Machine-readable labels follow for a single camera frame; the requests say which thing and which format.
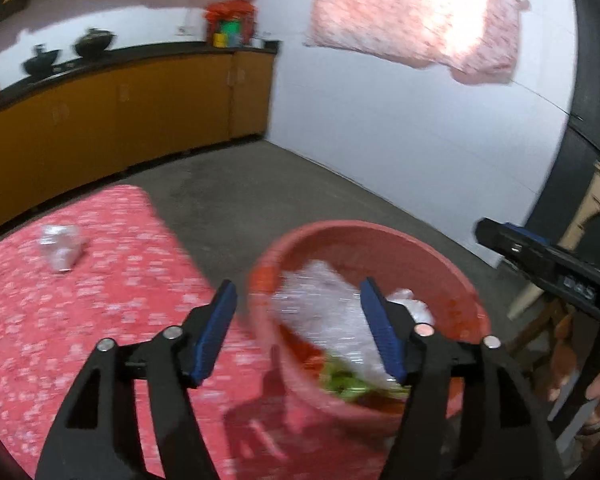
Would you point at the open black wok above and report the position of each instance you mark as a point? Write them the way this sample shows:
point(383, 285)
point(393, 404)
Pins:
point(41, 62)

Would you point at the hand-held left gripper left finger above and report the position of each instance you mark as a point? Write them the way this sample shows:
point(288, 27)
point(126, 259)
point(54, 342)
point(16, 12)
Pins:
point(212, 332)

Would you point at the white wall socket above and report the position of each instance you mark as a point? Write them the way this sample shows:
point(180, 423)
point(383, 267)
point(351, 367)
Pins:
point(184, 30)

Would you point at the red plastic bag on containers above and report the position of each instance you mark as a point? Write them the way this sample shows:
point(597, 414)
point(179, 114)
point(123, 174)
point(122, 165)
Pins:
point(230, 10)

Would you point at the small whitish plastic bag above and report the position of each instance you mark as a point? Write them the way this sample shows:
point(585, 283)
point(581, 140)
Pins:
point(60, 247)

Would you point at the shiny clear plastic bag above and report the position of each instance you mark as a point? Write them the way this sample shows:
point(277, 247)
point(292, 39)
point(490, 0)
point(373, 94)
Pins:
point(330, 310)

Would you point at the steel mug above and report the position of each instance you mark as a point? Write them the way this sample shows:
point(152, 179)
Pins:
point(258, 42)

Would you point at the red floral tablecloth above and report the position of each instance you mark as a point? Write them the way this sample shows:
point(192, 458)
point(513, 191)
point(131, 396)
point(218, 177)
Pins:
point(105, 285)

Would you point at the black wok with lid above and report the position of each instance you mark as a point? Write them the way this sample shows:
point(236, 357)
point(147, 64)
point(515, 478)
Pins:
point(95, 44)

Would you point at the yellow lower kitchen cabinets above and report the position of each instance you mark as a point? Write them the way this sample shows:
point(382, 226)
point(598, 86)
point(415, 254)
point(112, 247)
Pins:
point(130, 105)

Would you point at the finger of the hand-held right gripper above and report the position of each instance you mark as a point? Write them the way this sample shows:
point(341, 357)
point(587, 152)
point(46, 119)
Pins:
point(530, 237)
point(495, 237)

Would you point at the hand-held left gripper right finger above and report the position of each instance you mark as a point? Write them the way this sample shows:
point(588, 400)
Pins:
point(382, 332)

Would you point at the wooden chair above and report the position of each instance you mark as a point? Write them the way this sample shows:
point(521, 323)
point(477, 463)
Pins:
point(535, 305)

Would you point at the yellow cup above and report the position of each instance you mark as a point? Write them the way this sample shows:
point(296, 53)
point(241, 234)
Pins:
point(220, 40)

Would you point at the green container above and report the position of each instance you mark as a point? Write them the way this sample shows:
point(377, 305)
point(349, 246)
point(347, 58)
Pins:
point(230, 32)

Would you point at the green foil wrapper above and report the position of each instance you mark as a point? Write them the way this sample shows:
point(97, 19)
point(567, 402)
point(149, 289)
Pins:
point(350, 382)

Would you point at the pink floral curtain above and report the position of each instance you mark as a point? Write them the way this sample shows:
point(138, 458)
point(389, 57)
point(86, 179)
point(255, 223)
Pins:
point(420, 10)

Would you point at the red plastic basket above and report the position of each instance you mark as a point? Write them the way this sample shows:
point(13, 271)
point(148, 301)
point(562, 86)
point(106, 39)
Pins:
point(380, 250)

